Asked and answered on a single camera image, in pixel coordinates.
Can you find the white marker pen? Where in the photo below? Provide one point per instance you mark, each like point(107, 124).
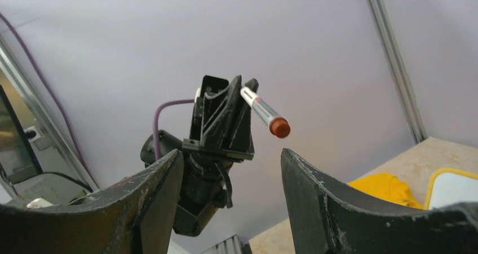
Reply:
point(263, 110)

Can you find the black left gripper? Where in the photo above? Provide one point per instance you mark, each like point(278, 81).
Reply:
point(221, 125)

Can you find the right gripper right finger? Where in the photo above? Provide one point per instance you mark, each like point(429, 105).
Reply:
point(328, 216)

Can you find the brown marker cap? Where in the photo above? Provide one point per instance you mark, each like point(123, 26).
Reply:
point(279, 127)

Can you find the yellow framed whiteboard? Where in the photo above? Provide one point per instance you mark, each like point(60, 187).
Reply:
point(449, 186)

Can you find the aluminium corner post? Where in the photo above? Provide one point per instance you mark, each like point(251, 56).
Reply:
point(399, 73)

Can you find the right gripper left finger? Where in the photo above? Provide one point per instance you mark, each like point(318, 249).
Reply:
point(135, 215)

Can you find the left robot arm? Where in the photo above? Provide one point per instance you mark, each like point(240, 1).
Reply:
point(202, 192)

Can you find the yellow cloth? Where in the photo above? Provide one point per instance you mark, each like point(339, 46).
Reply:
point(387, 187)

